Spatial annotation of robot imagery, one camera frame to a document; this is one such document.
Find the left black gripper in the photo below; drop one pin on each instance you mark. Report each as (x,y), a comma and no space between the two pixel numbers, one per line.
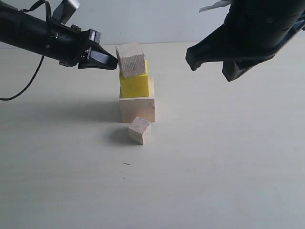
(71,46)

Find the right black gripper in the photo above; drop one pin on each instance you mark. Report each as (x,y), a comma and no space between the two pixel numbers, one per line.
(254,29)

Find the medium striped wooden cube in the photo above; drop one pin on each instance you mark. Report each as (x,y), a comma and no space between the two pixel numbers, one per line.
(131,60)

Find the yellow painted cube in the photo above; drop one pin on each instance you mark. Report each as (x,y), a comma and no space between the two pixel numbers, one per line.
(137,86)

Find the large light wooden cube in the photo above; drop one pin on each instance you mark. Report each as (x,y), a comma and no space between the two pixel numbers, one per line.
(143,107)

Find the left grey black robot arm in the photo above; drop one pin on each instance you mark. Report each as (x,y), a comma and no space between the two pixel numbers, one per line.
(22,30)

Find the small light wooden cube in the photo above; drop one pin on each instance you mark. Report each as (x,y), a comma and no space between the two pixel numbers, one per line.
(139,130)

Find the white tape strip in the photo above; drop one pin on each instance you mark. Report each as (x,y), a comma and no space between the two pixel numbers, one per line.
(218,4)

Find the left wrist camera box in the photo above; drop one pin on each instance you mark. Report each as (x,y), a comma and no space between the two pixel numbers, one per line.
(65,10)

